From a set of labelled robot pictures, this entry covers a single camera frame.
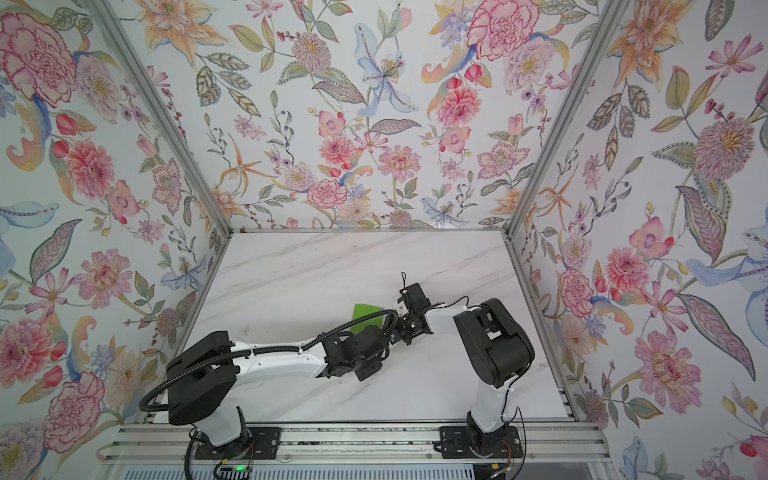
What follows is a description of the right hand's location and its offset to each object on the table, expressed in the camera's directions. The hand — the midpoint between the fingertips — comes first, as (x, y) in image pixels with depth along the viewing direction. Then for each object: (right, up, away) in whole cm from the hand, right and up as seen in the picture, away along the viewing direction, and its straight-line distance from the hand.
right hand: (377, 333), depth 93 cm
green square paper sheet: (-5, +6, +4) cm, 9 cm away
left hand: (0, -5, -8) cm, 10 cm away
